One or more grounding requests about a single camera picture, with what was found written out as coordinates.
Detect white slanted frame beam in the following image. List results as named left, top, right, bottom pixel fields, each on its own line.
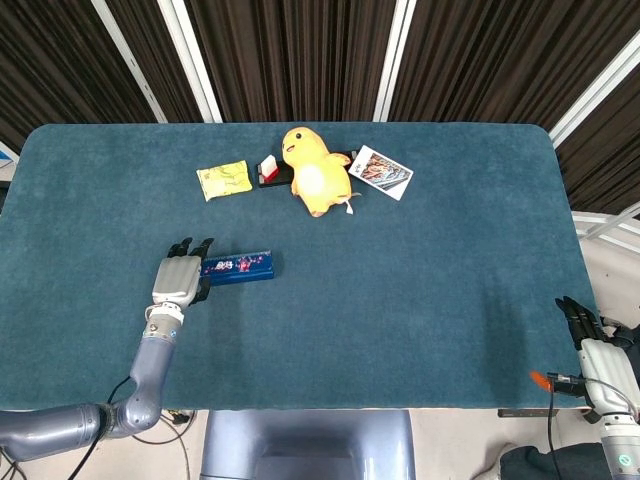
left=547, top=43, right=640, bottom=149

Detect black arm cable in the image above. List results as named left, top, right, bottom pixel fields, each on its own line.
left=64, top=374, right=137, bottom=480

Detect white printed photo card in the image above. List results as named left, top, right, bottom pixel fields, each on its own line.
left=347, top=144, right=415, bottom=202

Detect blue box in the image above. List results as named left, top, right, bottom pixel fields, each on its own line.
left=199, top=249, right=277, bottom=288

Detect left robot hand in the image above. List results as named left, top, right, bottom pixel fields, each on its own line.
left=151, top=237, right=215, bottom=307

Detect thin white slanted post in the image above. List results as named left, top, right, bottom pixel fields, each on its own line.
left=91, top=0, right=169, bottom=124

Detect white blue board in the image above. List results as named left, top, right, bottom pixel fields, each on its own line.
left=0, top=141, right=21, bottom=187

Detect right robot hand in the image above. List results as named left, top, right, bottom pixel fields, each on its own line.
left=554, top=295, right=640, bottom=417

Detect yellow plush duck toy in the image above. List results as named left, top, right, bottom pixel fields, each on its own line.
left=280, top=126, right=362, bottom=218

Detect black cable orange plug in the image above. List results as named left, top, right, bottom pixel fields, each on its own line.
left=529, top=370, right=589, bottom=480

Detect dark brown curtain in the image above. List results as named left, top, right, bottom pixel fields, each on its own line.
left=0, top=0, right=640, bottom=216

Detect blue grey robot torso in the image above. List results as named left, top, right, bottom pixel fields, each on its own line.
left=199, top=409, right=416, bottom=480

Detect wide white post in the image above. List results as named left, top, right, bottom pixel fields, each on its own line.
left=156, top=0, right=224, bottom=124

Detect dark fabric bundle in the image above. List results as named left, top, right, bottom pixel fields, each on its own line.
left=497, top=442, right=612, bottom=480

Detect teal table cloth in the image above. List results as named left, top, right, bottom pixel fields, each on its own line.
left=0, top=122, right=601, bottom=412

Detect small red white box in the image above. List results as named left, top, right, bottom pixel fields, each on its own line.
left=256, top=154, right=280, bottom=183

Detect loose floor cables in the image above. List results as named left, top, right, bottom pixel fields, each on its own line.
left=132, top=409, right=197, bottom=480

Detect yellow snack packet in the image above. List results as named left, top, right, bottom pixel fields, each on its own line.
left=195, top=159, right=254, bottom=203

